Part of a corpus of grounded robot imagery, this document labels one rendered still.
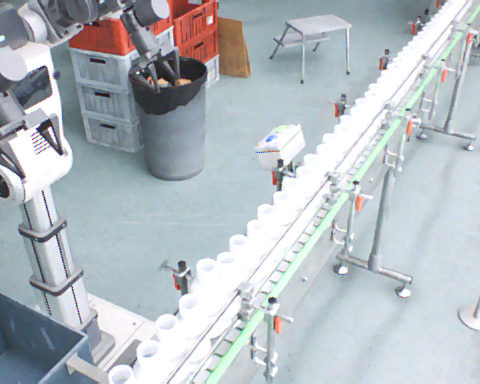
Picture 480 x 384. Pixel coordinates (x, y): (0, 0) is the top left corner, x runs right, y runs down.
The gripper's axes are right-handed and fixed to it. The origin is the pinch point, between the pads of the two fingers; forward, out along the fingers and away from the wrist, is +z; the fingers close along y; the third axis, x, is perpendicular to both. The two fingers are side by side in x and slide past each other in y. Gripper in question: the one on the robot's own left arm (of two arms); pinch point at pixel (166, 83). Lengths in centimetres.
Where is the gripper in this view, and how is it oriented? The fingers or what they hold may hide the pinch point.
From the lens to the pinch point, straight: 146.3
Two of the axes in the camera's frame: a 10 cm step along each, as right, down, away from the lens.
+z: 4.3, 8.4, 3.2
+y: 4.3, -5.1, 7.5
